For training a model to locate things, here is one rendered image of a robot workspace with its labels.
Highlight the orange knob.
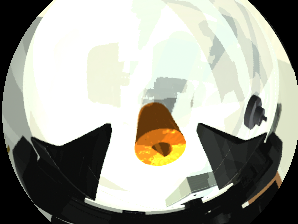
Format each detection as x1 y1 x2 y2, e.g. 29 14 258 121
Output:
133 101 186 167

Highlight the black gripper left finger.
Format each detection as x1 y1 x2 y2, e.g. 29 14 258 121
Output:
31 123 113 201

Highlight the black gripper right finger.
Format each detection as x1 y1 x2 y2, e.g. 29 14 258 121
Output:
196 123 267 190

